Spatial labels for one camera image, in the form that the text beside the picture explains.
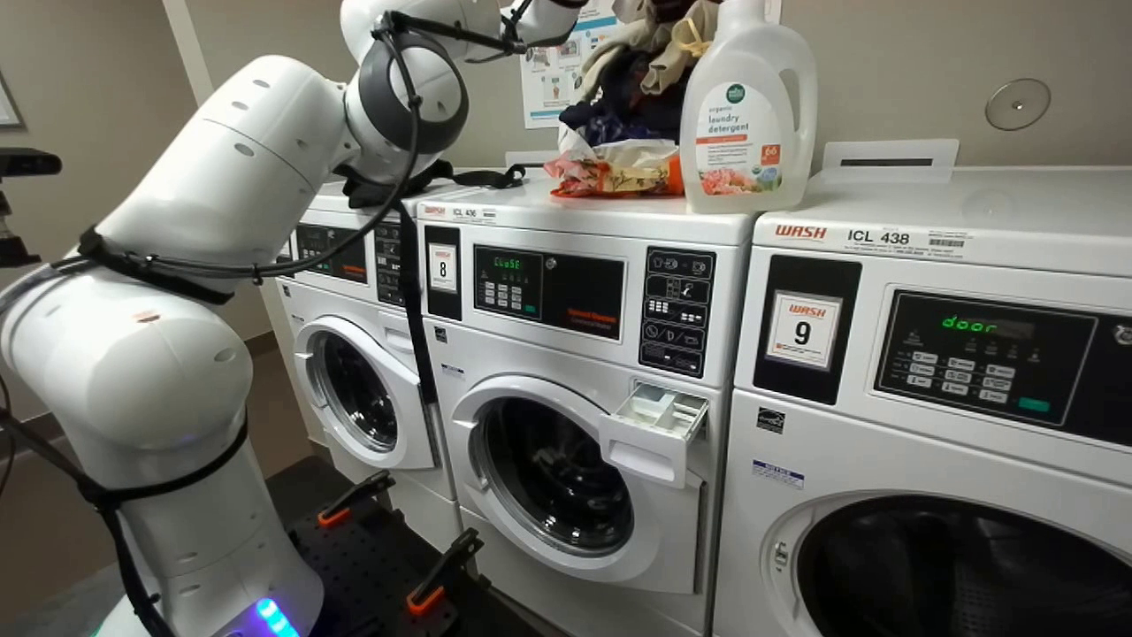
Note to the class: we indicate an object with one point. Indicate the black camera stand device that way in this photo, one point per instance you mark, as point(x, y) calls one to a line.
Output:
point(27, 162)

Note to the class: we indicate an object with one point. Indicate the white sign holder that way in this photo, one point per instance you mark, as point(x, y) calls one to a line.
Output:
point(885, 158)

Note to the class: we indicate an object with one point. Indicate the thin black pole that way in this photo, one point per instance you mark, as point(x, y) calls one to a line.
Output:
point(427, 375)

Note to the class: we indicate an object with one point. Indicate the white jacket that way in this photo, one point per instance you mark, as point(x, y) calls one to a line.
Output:
point(641, 54)

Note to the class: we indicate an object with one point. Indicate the navy garment with orange stripes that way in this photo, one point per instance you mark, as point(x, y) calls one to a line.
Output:
point(612, 119)

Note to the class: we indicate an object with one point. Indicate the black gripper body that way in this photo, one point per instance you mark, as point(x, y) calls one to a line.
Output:
point(676, 7)

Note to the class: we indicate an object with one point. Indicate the framed wall picture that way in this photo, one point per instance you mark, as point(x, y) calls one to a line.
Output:
point(9, 106)

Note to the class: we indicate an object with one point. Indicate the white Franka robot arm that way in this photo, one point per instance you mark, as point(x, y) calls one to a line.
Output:
point(180, 356)

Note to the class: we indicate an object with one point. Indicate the white washer numbered nine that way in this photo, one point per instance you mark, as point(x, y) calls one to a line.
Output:
point(933, 410)

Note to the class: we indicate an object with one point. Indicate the white laundry detergent bottle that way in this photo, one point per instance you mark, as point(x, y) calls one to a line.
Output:
point(744, 110)

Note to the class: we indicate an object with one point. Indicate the round wall plate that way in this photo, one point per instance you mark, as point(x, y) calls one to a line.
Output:
point(1017, 102)

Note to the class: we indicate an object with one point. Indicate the white washer with open drawer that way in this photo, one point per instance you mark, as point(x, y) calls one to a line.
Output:
point(590, 389)

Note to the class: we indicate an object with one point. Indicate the black base platform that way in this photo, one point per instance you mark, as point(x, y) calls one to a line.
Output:
point(365, 568)

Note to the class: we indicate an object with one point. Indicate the floral orange white garment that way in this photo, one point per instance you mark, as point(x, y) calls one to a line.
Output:
point(612, 169)

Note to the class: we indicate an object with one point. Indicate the small white washing machine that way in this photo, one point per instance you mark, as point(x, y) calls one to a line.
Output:
point(356, 375)

